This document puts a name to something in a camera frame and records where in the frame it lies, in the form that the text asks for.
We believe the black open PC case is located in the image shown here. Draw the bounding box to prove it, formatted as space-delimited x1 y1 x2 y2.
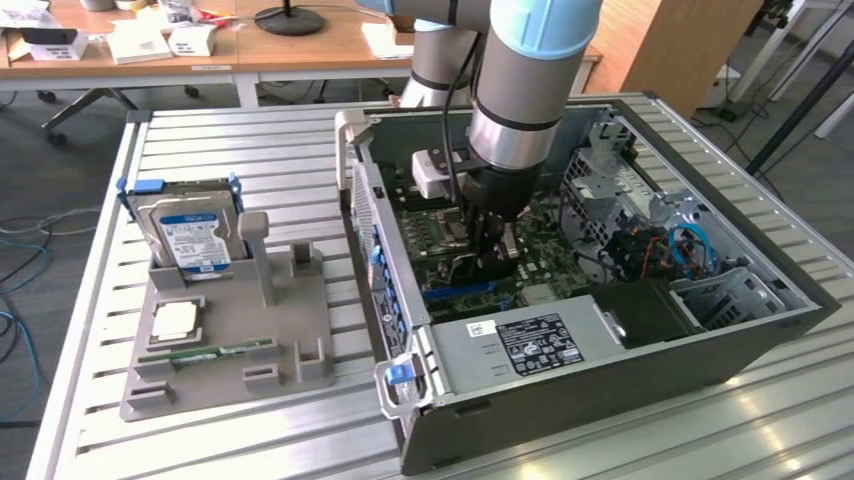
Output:
333 97 844 476

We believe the orange wire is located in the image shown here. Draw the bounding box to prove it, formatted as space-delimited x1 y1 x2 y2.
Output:
638 234 664 280

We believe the white paper sheet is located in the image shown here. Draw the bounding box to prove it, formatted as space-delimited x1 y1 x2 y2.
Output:
362 22 417 60

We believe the wooden cabinet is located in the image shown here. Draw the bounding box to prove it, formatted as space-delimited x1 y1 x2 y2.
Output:
584 0 766 120

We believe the black wire connector cluster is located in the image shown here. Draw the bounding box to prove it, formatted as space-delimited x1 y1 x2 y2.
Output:
604 227 673 284

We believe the white box black print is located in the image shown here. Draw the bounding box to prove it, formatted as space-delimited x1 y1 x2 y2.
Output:
30 42 90 62

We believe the flat white box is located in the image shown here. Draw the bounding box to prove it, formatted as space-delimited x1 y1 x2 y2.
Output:
110 20 174 66

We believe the silver power supply unit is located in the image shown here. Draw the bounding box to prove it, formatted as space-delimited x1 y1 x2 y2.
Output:
430 294 630 397

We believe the black device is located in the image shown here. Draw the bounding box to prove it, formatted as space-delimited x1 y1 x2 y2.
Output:
19 27 80 46

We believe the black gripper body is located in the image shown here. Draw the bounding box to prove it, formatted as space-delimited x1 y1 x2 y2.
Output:
458 163 544 222

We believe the blue floor cable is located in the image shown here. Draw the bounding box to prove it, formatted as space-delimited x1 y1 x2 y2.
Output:
0 238 54 427

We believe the blue expansion slot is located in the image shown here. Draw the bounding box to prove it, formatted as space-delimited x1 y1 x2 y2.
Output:
425 280 501 302

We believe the green motherboard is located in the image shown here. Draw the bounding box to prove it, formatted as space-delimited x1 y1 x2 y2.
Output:
378 166 593 324

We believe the CPU socket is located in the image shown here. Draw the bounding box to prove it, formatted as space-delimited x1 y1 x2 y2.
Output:
431 208 470 247

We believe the loose green RAM stick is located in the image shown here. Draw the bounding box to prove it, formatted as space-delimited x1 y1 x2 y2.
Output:
137 337 277 365

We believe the silver CPU chip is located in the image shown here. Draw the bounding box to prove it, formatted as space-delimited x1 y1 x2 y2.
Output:
150 302 202 342

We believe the green graphics card black cooler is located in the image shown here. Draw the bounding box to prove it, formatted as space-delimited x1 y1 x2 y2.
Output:
443 247 521 297

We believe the hard disk blue label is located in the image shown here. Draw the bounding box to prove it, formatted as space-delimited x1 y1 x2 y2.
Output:
126 187 243 282

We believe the small white printed box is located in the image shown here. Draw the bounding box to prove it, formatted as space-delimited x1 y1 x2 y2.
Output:
167 25 219 57

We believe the grey floor cable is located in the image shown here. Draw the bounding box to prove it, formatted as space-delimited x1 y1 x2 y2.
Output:
0 205 103 238

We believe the metal disk bay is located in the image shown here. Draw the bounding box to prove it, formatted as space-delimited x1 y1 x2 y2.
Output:
670 267 789 332

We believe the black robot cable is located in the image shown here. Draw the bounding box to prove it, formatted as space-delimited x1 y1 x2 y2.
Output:
439 29 490 207

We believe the blue disk carrier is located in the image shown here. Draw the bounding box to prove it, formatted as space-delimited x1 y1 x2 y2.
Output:
114 172 242 224

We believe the metal disk bay cage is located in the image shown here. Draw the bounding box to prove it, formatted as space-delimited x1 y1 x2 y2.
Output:
560 119 709 241

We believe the blue wire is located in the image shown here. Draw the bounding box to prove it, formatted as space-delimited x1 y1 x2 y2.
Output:
669 222 724 277

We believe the silver chipset heatsink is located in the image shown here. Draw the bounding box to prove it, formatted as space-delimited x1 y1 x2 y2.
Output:
519 284 561 305

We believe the black tripod pole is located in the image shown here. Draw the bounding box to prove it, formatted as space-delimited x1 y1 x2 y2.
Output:
744 47 854 176

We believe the white table frame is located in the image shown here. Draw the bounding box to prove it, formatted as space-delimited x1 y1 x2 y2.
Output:
726 0 854 140

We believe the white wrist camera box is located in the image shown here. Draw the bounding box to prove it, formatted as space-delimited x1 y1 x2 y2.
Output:
410 148 470 201

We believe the black plastic duct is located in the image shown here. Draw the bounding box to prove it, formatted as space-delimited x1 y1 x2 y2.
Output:
590 278 708 350

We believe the black lamp base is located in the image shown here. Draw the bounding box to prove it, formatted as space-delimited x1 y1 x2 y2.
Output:
253 0 327 37

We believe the grey parts rack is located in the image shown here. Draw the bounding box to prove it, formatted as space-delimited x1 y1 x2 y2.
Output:
118 210 339 424

